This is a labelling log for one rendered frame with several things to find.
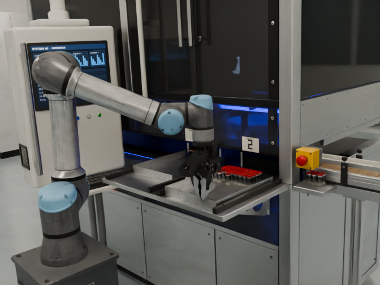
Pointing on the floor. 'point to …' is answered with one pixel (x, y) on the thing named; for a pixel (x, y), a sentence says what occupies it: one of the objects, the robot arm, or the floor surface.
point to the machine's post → (289, 137)
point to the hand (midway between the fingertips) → (201, 198)
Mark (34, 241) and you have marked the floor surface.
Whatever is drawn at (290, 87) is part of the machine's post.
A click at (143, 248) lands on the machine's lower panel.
